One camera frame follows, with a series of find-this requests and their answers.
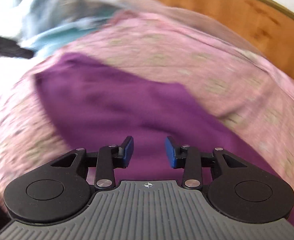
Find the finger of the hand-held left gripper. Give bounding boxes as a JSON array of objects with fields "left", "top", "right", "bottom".
[{"left": 0, "top": 34, "right": 34, "bottom": 59}]

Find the clear bubble wrap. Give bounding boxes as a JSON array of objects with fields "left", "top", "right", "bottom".
[{"left": 12, "top": 0, "right": 162, "bottom": 50}]

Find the purple garment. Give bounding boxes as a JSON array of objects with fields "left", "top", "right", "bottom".
[{"left": 34, "top": 52, "right": 294, "bottom": 230}]

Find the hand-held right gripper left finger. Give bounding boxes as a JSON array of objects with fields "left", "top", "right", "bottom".
[{"left": 51, "top": 135, "right": 134, "bottom": 190}]

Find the pink bear-printed blanket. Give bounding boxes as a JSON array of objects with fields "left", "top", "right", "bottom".
[{"left": 0, "top": 11, "right": 294, "bottom": 205}]

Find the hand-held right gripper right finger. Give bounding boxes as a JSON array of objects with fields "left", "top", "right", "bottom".
[{"left": 164, "top": 135, "right": 246, "bottom": 189}]

